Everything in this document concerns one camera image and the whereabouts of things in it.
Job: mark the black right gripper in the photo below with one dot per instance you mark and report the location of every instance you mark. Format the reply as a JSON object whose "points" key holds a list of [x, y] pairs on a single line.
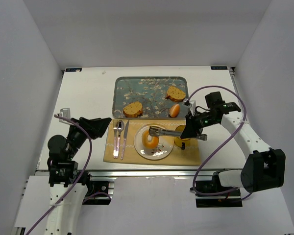
{"points": [[194, 123]]}

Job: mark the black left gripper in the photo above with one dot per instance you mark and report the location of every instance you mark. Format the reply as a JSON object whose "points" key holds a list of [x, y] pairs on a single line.
{"points": [[88, 126]]}

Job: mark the metal serving tongs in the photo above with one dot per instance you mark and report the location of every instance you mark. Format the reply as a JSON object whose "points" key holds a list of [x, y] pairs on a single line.
{"points": [[158, 131]]}

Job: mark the orange glazed bagel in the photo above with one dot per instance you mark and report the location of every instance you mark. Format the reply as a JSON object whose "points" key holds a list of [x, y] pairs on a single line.
{"points": [[149, 141]]}

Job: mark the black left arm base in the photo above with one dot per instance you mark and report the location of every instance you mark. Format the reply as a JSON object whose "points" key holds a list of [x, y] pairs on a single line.
{"points": [[91, 192]]}

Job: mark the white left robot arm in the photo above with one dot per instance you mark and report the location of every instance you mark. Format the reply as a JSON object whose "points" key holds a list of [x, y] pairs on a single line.
{"points": [[68, 186]]}

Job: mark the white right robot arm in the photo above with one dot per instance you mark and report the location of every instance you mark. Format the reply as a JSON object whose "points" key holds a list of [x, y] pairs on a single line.
{"points": [[264, 166]]}

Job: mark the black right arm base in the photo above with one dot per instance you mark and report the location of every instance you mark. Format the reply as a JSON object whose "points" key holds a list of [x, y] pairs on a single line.
{"points": [[210, 194]]}

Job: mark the small orange bread roll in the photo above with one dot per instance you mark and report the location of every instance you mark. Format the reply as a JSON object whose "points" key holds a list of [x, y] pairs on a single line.
{"points": [[174, 110]]}

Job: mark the right bread slice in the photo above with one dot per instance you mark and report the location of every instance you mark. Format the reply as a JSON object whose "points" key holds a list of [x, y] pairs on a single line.
{"points": [[175, 94]]}

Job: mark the bread slice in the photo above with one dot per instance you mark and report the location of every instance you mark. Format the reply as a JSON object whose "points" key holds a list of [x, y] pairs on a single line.
{"points": [[175, 94], [133, 110]]}

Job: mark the left bread slice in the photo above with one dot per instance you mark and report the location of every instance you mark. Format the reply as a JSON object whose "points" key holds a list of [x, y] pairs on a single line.
{"points": [[133, 110]]}

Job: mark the yellow mug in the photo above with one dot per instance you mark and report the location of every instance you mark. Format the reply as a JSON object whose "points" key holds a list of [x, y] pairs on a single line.
{"points": [[181, 143]]}

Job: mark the silver fork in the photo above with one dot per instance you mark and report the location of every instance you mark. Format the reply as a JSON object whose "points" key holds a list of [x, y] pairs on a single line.
{"points": [[115, 128]]}

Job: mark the silver spoon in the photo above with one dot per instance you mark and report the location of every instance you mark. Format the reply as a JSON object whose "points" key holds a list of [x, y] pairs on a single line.
{"points": [[120, 129]]}

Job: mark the yellow cloth placemat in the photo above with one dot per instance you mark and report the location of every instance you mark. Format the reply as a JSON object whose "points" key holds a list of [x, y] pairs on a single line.
{"points": [[188, 157]]}

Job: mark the white and yellow plate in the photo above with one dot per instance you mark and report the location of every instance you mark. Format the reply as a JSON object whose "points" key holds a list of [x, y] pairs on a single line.
{"points": [[161, 151]]}

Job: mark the silver table knife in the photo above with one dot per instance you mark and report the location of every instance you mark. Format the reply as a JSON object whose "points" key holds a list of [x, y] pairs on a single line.
{"points": [[124, 139]]}

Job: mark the blue floral serving tray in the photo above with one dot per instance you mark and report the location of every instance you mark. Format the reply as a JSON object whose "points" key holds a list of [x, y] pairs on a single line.
{"points": [[150, 91]]}

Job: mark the left blue corner label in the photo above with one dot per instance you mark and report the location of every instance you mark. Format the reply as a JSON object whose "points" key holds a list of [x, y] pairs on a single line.
{"points": [[73, 69]]}

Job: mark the blue corner label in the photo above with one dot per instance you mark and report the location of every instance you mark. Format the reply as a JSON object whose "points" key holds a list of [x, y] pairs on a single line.
{"points": [[73, 69], [219, 68]]}

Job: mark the right blue corner label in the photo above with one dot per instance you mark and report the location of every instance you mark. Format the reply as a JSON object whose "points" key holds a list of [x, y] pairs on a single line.
{"points": [[219, 68]]}

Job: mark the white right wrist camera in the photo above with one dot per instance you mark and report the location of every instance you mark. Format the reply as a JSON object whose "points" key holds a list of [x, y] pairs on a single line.
{"points": [[191, 105]]}

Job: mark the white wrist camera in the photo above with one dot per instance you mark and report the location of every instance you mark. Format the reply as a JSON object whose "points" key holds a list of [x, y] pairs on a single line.
{"points": [[191, 105], [65, 113]]}

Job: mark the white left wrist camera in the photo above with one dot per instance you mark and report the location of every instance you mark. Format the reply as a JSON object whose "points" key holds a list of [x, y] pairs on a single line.
{"points": [[65, 113]]}

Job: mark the aluminium table front rail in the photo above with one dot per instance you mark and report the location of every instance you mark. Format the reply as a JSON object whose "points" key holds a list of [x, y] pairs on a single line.
{"points": [[142, 173]]}

